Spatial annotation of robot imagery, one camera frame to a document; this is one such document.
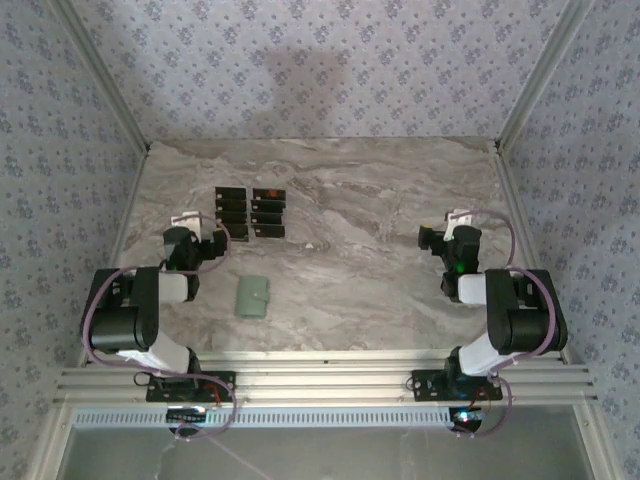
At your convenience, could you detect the black tiered card stand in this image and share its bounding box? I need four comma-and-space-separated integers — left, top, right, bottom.
214, 185, 287, 244

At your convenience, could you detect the green card holder wallet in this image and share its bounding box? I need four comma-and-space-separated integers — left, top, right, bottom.
234, 276, 270, 318

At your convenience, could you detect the small black circuit board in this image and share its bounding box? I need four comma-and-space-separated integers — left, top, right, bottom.
166, 406, 209, 426
448, 406, 487, 434

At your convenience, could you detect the grey metal lower panel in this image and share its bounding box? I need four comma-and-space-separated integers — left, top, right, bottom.
59, 427, 589, 480

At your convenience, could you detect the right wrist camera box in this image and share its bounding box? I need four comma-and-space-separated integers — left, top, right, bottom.
445, 208, 475, 236

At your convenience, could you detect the aluminium table side rail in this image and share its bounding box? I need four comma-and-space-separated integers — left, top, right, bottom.
492, 144, 572, 365
74, 147, 151, 371

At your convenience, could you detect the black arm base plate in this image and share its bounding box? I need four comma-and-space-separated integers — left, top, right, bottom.
410, 368, 504, 403
145, 370, 237, 404

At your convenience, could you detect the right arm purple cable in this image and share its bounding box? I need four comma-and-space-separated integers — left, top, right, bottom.
452, 209, 559, 441

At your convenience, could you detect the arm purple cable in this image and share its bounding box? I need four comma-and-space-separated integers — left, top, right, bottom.
79, 213, 239, 444
452, 209, 559, 441

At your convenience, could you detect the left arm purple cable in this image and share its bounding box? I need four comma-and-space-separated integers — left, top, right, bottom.
79, 213, 239, 444

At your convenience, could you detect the long aluminium extrusion rail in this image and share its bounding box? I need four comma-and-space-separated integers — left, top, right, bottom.
52, 348, 600, 407

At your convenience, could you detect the slanted aluminium frame post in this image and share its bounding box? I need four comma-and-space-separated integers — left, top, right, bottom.
497, 0, 599, 151
49, 0, 153, 153

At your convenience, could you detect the white slotted cable duct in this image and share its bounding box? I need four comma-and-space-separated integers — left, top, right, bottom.
73, 405, 454, 430

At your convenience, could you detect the thin loose purple cable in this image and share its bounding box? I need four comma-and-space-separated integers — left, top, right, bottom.
207, 437, 274, 480

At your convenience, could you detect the short aluminium frame leg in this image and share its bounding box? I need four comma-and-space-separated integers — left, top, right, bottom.
574, 402, 619, 480
27, 404, 76, 480

